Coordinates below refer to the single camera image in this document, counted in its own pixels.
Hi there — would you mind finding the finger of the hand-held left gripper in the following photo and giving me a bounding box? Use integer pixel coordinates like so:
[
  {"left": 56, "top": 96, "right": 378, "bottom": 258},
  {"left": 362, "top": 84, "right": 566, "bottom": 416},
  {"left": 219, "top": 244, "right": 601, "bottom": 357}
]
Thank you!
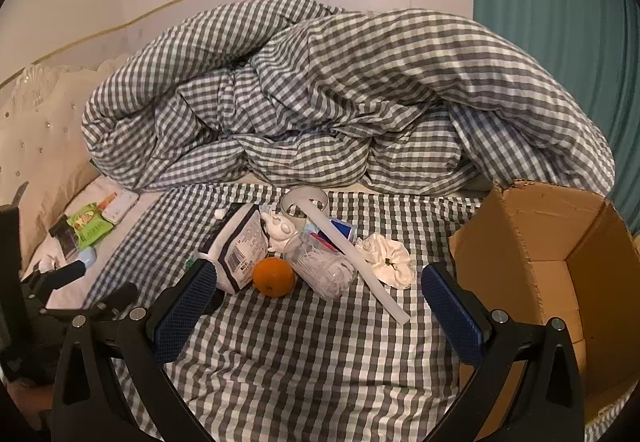
[
  {"left": 44, "top": 282, "right": 139, "bottom": 324},
  {"left": 20, "top": 259, "right": 97, "bottom": 303}
]

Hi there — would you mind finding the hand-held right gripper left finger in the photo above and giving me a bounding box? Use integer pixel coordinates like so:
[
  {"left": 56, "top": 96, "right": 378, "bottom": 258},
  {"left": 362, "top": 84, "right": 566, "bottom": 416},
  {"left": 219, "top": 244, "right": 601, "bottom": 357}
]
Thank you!
[{"left": 50, "top": 258, "right": 221, "bottom": 442}]

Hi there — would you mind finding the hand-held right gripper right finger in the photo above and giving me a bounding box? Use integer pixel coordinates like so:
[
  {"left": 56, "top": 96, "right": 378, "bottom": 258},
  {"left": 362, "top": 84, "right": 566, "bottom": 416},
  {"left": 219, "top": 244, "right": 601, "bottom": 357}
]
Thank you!
[{"left": 421, "top": 263, "right": 586, "bottom": 442}]

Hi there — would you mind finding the white packet with black band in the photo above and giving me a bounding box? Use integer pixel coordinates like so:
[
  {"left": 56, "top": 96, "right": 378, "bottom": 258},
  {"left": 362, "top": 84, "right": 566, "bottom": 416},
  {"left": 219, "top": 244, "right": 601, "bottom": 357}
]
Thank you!
[{"left": 198, "top": 203, "right": 271, "bottom": 294}]

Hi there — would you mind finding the long white plastic strip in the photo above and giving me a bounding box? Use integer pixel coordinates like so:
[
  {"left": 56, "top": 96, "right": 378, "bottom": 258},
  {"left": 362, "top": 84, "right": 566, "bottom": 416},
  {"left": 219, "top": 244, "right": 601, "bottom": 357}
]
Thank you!
[{"left": 300, "top": 199, "right": 412, "bottom": 324}]

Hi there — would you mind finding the orange fruit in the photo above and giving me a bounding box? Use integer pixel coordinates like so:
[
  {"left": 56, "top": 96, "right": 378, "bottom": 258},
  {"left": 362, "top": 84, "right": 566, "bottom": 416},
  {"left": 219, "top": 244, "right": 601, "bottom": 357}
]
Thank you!
[{"left": 251, "top": 257, "right": 297, "bottom": 299}]

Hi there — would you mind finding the brown cardboard box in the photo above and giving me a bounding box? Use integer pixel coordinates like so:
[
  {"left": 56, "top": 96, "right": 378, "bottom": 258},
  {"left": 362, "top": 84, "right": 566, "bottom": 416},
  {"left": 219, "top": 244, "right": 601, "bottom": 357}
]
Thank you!
[{"left": 448, "top": 178, "right": 637, "bottom": 428}]

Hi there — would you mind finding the grey tape roll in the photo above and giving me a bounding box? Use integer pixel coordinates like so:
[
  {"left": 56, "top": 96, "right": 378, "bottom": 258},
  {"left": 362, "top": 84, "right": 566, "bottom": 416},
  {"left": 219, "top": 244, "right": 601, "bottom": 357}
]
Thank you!
[{"left": 280, "top": 188, "right": 328, "bottom": 228}]

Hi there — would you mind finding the clear plastic container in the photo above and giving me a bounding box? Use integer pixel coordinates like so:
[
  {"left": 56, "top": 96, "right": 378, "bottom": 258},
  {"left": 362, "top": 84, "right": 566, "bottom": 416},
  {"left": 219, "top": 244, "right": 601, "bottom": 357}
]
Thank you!
[{"left": 284, "top": 232, "right": 358, "bottom": 300}]

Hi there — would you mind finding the dark packet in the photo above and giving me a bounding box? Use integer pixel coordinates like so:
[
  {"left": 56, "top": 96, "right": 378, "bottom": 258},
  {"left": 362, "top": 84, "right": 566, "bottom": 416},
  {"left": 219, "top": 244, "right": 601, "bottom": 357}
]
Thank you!
[{"left": 49, "top": 217, "right": 81, "bottom": 255}]

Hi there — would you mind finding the green snack packet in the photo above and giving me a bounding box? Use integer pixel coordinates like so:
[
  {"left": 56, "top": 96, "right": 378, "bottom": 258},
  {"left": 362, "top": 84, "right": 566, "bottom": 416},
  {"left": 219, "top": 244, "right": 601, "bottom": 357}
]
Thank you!
[{"left": 66, "top": 203, "right": 112, "bottom": 245}]

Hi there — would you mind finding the white flat card pack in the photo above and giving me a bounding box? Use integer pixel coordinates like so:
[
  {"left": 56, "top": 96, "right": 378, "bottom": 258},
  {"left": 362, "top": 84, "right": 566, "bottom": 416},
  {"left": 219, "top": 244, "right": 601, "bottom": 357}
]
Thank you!
[{"left": 97, "top": 189, "right": 140, "bottom": 224}]

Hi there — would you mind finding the white scrunchie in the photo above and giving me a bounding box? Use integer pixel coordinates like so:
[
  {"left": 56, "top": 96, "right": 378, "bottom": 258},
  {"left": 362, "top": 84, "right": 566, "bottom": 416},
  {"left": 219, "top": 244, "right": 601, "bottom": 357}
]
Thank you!
[{"left": 355, "top": 233, "right": 416, "bottom": 290}]

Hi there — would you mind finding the small white figurine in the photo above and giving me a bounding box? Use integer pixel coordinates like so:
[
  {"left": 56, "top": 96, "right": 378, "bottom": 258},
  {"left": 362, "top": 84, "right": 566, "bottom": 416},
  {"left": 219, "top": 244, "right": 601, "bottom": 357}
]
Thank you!
[{"left": 260, "top": 208, "right": 297, "bottom": 253}]

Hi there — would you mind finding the cream tufted headboard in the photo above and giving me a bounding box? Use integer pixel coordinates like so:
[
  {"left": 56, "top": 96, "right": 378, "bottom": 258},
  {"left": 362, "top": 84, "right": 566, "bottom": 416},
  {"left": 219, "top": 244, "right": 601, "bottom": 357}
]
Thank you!
[{"left": 0, "top": 53, "right": 128, "bottom": 245}]

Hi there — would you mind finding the blue and red tube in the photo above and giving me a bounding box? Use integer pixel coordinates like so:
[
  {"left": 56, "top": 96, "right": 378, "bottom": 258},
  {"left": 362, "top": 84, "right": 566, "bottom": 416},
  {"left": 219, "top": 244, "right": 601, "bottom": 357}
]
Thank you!
[{"left": 307, "top": 217, "right": 357, "bottom": 253}]

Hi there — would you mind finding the grey white checked duvet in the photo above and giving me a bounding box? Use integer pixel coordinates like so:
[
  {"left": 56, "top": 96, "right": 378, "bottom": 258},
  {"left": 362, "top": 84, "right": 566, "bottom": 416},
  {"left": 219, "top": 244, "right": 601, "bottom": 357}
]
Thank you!
[{"left": 81, "top": 0, "right": 616, "bottom": 196}]

